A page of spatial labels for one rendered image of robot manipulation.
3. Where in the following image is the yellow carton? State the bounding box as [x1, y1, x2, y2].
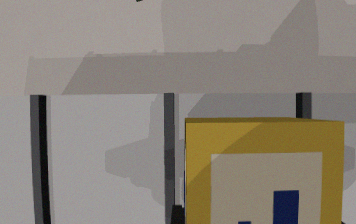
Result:
[184, 117, 344, 224]

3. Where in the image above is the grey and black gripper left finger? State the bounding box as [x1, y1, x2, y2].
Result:
[171, 205, 185, 224]

